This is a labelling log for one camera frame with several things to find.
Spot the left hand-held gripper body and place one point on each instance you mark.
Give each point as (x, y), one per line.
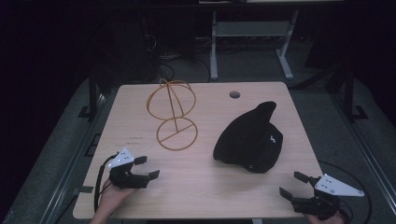
(122, 159)

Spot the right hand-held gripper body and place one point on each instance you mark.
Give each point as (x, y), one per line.
(333, 187)

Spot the person's right hand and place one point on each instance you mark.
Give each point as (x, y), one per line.
(323, 220)

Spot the person's left hand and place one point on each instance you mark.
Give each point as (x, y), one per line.
(112, 196)

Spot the dark tape strip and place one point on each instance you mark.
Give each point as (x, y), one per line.
(83, 189)

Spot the black cap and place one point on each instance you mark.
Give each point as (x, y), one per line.
(246, 143)

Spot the black metal stand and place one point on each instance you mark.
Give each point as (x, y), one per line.
(92, 93)
(348, 90)

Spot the white metal table frame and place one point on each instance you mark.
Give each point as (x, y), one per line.
(252, 29)

